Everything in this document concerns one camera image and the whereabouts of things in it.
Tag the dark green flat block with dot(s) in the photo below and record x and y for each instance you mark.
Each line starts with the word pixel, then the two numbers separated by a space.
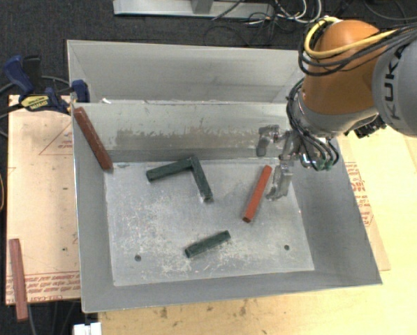
pixel 202 180
pixel 168 170
pixel 208 243

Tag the brown cardboard board, red print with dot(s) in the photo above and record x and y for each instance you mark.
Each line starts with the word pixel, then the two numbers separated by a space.
pixel 40 194

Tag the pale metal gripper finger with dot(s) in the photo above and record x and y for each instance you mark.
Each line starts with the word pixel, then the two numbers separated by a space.
pixel 281 181
pixel 264 133

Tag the grey metal bin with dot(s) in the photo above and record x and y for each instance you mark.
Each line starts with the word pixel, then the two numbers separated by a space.
pixel 180 222

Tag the red-brown flat block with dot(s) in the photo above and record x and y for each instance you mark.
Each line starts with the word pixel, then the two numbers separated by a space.
pixel 18 281
pixel 257 194
pixel 93 138

